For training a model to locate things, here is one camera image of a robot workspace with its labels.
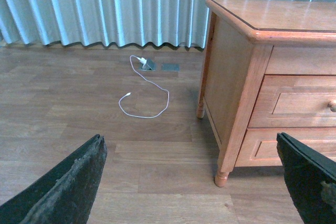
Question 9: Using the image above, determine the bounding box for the wooden nightstand cabinet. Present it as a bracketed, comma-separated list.
[197, 0, 335, 187]

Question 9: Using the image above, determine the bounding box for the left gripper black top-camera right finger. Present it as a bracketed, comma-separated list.
[277, 133, 335, 223]

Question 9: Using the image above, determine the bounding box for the white floor charging cable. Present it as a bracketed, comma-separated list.
[118, 55, 170, 119]

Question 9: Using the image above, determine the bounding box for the closed grey floor socket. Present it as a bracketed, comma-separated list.
[161, 63, 180, 72]

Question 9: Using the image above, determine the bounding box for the white wall adapter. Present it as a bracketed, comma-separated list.
[137, 57, 147, 64]

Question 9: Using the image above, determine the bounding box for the open grey floor socket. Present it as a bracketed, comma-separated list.
[140, 59, 156, 71]

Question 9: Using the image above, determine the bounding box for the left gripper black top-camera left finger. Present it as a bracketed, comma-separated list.
[1, 134, 107, 223]

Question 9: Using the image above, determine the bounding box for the wooden drawer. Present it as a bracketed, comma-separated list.
[235, 127, 335, 167]
[249, 75, 335, 128]

